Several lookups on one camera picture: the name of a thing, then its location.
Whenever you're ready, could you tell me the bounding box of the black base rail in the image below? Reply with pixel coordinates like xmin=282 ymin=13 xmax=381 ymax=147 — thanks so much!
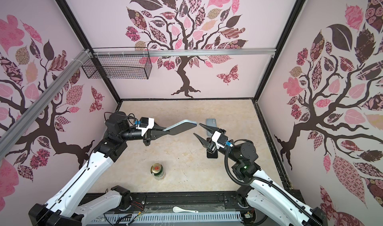
xmin=80 ymin=189 xmax=306 ymax=226

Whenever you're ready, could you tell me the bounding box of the black wire basket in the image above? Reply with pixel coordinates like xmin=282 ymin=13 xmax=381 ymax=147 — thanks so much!
xmin=82 ymin=46 xmax=152 ymax=80

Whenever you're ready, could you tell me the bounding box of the black smartphone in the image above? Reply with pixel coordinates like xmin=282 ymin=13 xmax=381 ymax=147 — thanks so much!
xmin=206 ymin=150 xmax=218 ymax=159
xmin=163 ymin=120 xmax=197 ymax=136

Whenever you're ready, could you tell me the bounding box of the aluminium rail wall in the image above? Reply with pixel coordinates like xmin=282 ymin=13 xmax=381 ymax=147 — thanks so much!
xmin=1 ymin=49 xmax=91 ymax=159
xmin=93 ymin=48 xmax=276 ymax=57

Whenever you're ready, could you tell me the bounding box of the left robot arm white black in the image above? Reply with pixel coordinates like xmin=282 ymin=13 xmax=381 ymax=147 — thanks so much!
xmin=29 ymin=111 xmax=176 ymax=226

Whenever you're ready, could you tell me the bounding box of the aluminium rail left wall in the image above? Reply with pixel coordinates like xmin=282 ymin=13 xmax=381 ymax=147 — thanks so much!
xmin=1 ymin=49 xmax=91 ymax=159

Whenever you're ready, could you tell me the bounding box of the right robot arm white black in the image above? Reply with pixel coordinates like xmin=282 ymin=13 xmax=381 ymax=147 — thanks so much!
xmin=196 ymin=124 xmax=328 ymax=226

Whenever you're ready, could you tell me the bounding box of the aluminium rail back wall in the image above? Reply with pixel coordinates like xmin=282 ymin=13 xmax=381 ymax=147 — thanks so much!
xmin=93 ymin=48 xmax=276 ymax=57

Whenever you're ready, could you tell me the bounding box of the light blue phone case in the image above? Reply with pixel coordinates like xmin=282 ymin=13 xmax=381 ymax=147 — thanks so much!
xmin=205 ymin=118 xmax=217 ymax=137

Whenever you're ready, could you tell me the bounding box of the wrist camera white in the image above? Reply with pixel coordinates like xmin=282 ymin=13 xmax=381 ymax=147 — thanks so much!
xmin=211 ymin=131 xmax=233 ymax=150
xmin=135 ymin=117 xmax=155 ymax=137

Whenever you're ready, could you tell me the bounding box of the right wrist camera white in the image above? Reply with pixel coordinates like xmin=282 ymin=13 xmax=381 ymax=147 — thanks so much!
xmin=211 ymin=131 xmax=233 ymax=150

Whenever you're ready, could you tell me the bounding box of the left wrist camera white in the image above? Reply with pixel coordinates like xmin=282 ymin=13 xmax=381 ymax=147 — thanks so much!
xmin=135 ymin=117 xmax=155 ymax=137

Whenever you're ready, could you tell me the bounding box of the green beverage can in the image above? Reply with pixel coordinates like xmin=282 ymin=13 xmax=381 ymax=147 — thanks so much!
xmin=151 ymin=163 xmax=165 ymax=180

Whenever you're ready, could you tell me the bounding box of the white slotted cable duct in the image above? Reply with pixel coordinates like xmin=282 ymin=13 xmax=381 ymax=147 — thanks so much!
xmin=89 ymin=212 xmax=242 ymax=226

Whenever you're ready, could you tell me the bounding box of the thin black camera cable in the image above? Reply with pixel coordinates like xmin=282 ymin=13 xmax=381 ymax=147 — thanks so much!
xmin=104 ymin=111 xmax=138 ymax=126

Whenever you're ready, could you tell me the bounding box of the black corrugated cable conduit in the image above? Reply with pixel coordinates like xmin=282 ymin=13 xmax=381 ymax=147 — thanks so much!
xmin=224 ymin=139 xmax=324 ymax=226

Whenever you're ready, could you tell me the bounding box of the white plastic spoon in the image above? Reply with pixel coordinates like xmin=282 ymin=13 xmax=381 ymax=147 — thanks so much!
xmin=173 ymin=206 xmax=199 ymax=214

